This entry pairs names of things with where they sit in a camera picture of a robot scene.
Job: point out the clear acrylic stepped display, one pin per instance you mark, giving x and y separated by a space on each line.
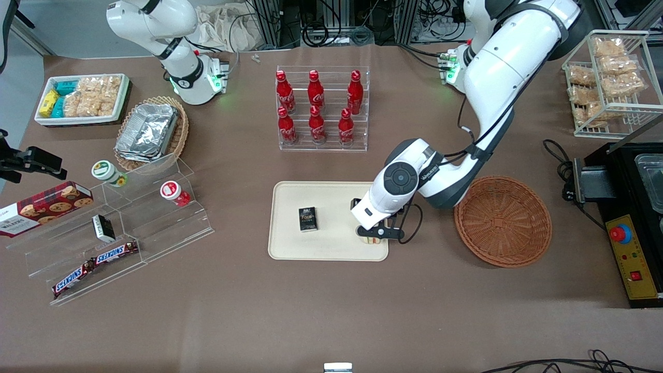
155 228

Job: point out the small black card box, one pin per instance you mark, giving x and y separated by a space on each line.
307 219

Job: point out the teal snack packet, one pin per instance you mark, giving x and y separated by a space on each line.
66 87
58 107

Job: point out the crumpled white cloth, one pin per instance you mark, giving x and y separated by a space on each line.
222 26

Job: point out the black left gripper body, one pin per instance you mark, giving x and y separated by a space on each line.
356 203

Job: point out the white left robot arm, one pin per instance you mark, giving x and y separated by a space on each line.
497 67

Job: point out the black machine housing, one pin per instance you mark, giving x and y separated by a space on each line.
624 181

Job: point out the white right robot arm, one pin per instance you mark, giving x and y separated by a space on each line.
155 26

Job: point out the silver foil container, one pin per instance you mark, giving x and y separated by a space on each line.
147 132

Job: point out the clear plastic container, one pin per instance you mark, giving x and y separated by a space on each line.
651 181

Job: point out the yellow snack packet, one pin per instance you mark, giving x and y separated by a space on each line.
48 103

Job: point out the small black white box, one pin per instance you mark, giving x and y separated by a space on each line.
103 228

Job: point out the grey black power box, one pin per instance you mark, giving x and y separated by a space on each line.
595 184

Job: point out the brown snickers bar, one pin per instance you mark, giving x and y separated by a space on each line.
72 278
116 252

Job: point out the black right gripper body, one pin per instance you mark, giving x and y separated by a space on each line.
32 158

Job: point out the green lid white cup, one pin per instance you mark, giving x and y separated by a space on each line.
105 171

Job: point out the clear bag of fried snacks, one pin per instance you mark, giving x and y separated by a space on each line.
616 65
582 95
608 46
590 114
581 76
624 84

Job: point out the yellow emergency stop panel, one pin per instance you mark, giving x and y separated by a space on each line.
634 259

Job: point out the beige plastic tray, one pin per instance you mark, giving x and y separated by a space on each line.
331 243

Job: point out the clear acrylic bottle rack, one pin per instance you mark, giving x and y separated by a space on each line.
331 140

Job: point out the black right wrist mount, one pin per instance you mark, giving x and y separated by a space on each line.
10 168

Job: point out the red lid white cup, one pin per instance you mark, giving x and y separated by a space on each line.
171 190

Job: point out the oval light wicker basket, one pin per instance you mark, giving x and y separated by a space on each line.
181 132

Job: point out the white rectangular plastic bin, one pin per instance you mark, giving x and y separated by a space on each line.
77 120

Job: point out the clear bag of crackers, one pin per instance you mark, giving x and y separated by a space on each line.
96 96

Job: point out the red tartan cookie box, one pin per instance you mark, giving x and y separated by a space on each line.
46 207

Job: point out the round brown wicker basket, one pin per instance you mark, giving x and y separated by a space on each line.
502 223

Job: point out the red cola bottle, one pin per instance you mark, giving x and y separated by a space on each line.
286 127
316 126
315 92
345 128
284 93
355 93

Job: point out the black stand leg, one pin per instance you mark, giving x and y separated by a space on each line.
6 46

